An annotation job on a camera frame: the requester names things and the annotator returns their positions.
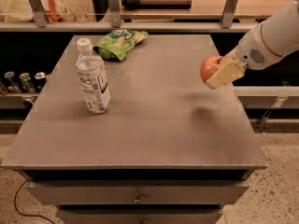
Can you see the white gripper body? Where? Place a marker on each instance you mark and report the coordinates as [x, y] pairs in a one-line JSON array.
[[252, 51]]

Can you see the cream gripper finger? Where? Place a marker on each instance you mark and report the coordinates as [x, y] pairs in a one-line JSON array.
[[228, 72], [232, 55]]

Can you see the red apple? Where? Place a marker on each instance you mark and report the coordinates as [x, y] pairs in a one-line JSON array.
[[209, 66]]

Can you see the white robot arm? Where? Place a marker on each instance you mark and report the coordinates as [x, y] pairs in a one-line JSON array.
[[281, 31]]

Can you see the green rice chip bag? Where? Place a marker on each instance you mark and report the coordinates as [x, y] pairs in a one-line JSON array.
[[118, 43]]

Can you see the white orange plastic bag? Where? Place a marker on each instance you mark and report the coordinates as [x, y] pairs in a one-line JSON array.
[[20, 11]]

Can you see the grey drawer cabinet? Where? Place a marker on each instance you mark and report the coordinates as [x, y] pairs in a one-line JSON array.
[[164, 124]]

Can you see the clear plastic water bottle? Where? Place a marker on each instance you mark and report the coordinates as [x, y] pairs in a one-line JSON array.
[[92, 77]]

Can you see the lower drawer with knob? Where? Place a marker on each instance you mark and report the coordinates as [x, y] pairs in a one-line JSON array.
[[140, 216]]

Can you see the drawer with knob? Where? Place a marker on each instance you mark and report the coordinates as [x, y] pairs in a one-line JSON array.
[[99, 192], [140, 216]]

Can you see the right metal can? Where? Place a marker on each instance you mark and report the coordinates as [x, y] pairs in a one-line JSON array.
[[40, 78]]

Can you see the middle metal can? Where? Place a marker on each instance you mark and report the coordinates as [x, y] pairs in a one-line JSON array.
[[27, 82]]

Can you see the upper drawer with knob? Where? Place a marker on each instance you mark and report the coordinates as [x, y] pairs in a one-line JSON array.
[[99, 192]]

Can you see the right metal bracket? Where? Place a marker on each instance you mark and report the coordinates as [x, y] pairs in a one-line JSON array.
[[228, 13]]

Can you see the metal bracket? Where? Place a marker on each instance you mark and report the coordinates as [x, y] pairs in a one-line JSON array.
[[228, 13], [115, 13], [40, 18]]

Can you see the middle metal bracket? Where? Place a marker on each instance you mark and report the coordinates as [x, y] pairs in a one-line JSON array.
[[115, 13]]

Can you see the left metal bracket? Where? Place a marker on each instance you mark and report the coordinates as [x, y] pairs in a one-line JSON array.
[[40, 18]]

